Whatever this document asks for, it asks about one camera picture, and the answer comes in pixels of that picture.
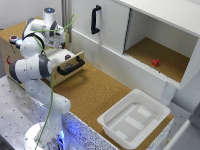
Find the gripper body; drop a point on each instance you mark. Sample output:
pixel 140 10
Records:
pixel 56 40

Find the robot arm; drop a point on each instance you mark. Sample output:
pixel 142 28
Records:
pixel 33 66

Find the wooden drawer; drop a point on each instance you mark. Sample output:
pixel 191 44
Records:
pixel 71 75

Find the wooden drawer box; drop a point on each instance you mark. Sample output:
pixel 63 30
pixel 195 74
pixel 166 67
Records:
pixel 8 50

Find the purple block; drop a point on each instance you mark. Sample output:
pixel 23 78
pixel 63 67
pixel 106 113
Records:
pixel 67 57

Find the blue button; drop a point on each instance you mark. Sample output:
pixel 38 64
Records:
pixel 19 42

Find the red button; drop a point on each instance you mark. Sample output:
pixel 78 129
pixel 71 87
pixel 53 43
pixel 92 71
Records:
pixel 13 38

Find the white cabinet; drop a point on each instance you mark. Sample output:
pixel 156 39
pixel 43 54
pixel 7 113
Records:
pixel 110 61

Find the white sliding door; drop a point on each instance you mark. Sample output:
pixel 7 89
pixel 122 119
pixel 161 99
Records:
pixel 113 26

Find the pink block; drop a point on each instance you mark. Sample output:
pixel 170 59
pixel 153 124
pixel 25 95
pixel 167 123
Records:
pixel 155 62

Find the white plastic box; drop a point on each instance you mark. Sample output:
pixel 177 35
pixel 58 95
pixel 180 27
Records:
pixel 135 120

